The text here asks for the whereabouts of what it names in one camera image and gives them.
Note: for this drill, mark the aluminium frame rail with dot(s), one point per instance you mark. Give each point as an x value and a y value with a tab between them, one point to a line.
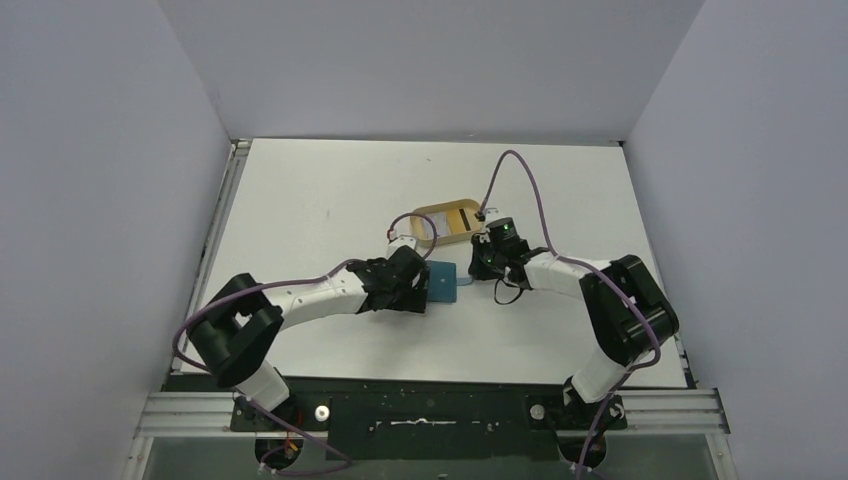
141	445

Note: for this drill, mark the gold card with black stripe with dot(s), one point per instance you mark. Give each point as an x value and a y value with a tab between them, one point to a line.
459	221

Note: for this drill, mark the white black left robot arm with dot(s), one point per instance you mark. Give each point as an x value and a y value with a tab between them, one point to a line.
233	333

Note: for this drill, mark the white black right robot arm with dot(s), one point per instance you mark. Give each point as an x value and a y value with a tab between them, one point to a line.
630	315

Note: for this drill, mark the beige oval plastic tray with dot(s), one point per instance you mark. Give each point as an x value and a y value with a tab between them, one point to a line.
429	226

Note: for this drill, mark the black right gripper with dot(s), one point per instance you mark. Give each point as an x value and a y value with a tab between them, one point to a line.
482	259

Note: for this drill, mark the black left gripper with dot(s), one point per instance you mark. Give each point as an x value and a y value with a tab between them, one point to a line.
412	301

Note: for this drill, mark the teal leather card holder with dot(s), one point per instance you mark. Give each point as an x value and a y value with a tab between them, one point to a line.
445	281

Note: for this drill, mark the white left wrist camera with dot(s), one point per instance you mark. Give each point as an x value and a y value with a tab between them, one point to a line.
398	240

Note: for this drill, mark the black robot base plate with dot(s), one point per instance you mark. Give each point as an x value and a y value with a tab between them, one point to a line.
430	420

